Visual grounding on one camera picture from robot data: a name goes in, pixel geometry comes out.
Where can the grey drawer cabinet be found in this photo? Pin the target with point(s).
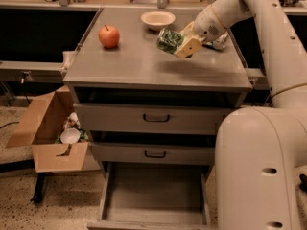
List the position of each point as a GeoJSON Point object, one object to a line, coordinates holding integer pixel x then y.
{"type": "Point", "coordinates": [137, 73]}

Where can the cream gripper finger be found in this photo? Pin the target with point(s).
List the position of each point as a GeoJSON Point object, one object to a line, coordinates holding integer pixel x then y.
{"type": "Point", "coordinates": [188, 30]}
{"type": "Point", "coordinates": [189, 46]}

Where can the grey top drawer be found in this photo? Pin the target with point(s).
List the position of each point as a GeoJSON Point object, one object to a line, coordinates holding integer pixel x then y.
{"type": "Point", "coordinates": [150, 119]}

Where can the cardboard box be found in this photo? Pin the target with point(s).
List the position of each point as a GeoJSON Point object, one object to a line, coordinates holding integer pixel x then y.
{"type": "Point", "coordinates": [41, 125]}

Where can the black table leg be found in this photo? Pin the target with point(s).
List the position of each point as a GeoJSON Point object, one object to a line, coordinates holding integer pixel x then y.
{"type": "Point", "coordinates": [38, 193]}

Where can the green can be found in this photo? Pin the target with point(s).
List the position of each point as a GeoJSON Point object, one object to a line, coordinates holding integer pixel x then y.
{"type": "Point", "coordinates": [169, 40]}

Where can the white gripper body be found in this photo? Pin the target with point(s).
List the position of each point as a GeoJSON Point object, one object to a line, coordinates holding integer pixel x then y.
{"type": "Point", "coordinates": [207, 26]}

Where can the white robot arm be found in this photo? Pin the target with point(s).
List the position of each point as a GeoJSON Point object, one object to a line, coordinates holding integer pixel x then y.
{"type": "Point", "coordinates": [258, 148]}

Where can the grey middle drawer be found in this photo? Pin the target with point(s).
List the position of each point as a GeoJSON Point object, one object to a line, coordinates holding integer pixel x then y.
{"type": "Point", "coordinates": [156, 154]}

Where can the red apple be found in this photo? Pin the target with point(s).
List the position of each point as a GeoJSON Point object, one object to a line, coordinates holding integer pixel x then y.
{"type": "Point", "coordinates": [109, 36]}

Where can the grey open bottom drawer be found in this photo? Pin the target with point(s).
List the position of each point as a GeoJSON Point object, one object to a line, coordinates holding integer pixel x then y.
{"type": "Point", "coordinates": [154, 197]}

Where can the white bowl in box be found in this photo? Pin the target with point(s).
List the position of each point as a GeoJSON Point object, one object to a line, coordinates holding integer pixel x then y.
{"type": "Point", "coordinates": [70, 136]}

